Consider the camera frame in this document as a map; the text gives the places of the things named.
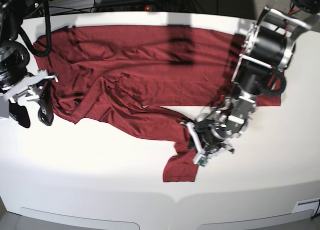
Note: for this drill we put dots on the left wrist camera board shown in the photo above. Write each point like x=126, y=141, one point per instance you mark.
x=202, y=161

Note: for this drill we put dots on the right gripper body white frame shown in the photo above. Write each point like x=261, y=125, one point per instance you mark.
x=29, y=87

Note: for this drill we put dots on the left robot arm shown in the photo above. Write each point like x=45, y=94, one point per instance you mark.
x=266, y=52

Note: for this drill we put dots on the power strip with red light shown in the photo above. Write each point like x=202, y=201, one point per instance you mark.
x=132, y=8

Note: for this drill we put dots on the white label plate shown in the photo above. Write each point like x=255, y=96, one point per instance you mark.
x=309, y=204

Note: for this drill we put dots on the dark red long-sleeve shirt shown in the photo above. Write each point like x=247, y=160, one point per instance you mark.
x=131, y=76

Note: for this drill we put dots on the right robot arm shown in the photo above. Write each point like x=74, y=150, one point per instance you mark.
x=15, y=51

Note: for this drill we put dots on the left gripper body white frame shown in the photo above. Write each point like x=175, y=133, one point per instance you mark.
x=208, y=138

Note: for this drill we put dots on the grey right table tray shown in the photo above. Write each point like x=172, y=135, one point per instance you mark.
x=261, y=222

